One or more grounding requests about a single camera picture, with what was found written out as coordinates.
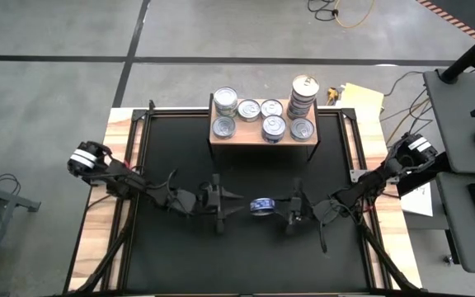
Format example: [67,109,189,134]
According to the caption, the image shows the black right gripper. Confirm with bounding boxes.
[273,177,317,236]

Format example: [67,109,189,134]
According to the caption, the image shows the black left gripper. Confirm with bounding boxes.
[198,173,245,236]

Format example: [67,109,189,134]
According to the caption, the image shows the blue label fish can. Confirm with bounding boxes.
[249,196,278,218]

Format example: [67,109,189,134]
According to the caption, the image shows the teal label fish can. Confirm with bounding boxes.
[211,115,238,140]
[289,117,316,142]

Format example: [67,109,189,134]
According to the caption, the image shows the dark blue fish can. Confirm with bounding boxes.
[261,114,288,138]

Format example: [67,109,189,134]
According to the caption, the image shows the tuna can with silver lid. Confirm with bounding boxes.
[237,98,262,123]

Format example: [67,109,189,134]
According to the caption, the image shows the red label tuna can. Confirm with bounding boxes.
[261,98,284,119]

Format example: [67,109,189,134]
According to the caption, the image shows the yellow power plug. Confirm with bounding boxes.
[326,86,341,106]

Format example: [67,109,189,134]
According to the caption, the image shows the yellow paper pad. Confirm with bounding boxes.
[340,82,386,112]

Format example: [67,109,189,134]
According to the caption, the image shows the black diagonal support pole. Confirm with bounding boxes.
[397,164,453,197]

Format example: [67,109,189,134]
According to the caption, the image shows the white paper sheet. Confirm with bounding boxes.
[400,183,435,218]

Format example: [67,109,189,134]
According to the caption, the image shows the grey desk with monitor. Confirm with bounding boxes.
[422,69,475,175]

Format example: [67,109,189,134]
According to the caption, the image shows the grey metal stand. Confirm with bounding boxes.
[0,164,43,297]

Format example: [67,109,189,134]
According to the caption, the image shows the black orange striped floor ramp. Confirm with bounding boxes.
[416,0,475,40]

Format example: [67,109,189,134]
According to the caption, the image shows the wooden shelf with black frame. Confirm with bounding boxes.
[207,93,320,163]

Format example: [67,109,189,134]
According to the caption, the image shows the black table frame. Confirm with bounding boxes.
[62,98,426,297]

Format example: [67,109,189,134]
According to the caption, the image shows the yellow floor cable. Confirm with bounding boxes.
[335,0,377,29]

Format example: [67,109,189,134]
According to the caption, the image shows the black floor cable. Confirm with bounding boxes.
[306,0,340,21]

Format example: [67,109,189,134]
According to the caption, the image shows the black camera stand pole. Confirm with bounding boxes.
[439,20,475,86]

